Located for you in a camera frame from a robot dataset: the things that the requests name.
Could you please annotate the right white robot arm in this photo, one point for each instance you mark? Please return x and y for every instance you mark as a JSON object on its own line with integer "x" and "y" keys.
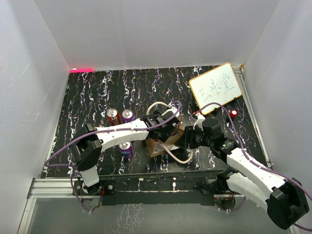
{"x": 282, "y": 199}

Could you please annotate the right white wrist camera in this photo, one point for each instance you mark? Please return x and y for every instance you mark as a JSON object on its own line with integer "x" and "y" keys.
{"x": 199, "y": 118}

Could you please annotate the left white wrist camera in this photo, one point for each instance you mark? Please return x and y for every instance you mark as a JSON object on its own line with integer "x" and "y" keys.
{"x": 171, "y": 112}

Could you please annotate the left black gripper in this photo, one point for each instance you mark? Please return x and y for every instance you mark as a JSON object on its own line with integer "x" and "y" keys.
{"x": 166, "y": 134}

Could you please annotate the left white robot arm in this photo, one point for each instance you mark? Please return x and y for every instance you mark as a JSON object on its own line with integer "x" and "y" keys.
{"x": 87, "y": 147}

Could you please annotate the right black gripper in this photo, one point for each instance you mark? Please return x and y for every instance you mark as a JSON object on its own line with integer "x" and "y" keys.
{"x": 185, "y": 142}

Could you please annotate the red cola can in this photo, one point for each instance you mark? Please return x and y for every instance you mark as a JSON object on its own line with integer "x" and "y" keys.
{"x": 113, "y": 116}

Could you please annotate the black base bar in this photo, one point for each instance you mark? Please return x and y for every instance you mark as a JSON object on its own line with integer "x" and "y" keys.
{"x": 188, "y": 187}

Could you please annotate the small whiteboard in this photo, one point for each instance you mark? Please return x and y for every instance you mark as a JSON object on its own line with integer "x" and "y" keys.
{"x": 215, "y": 87}

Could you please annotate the red light strip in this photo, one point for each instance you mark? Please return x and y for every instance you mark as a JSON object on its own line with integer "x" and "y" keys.
{"x": 83, "y": 70}

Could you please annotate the red push button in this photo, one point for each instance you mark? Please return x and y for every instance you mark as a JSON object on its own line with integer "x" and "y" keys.
{"x": 232, "y": 115}

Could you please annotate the purple Fanta can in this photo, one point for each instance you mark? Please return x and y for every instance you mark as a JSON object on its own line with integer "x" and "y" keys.
{"x": 127, "y": 116}
{"x": 126, "y": 150}

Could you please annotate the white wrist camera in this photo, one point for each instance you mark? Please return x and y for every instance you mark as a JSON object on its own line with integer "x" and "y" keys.
{"x": 199, "y": 118}
{"x": 171, "y": 112}

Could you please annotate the burlap canvas bag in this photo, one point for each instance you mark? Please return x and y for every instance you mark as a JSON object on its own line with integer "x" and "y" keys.
{"x": 157, "y": 146}

